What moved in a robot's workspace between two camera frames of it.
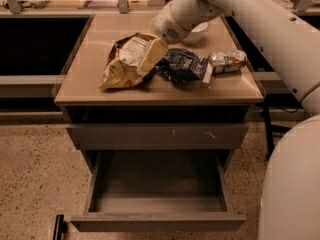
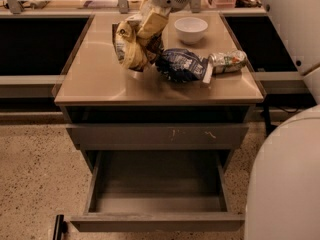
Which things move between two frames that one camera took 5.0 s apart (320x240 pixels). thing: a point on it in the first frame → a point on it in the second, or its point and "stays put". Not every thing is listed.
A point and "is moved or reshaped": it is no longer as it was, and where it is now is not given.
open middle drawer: [159, 190] stays put
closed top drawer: [107, 136] stays put
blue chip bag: [180, 64] stays put
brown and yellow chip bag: [121, 70] is moved or reshaped
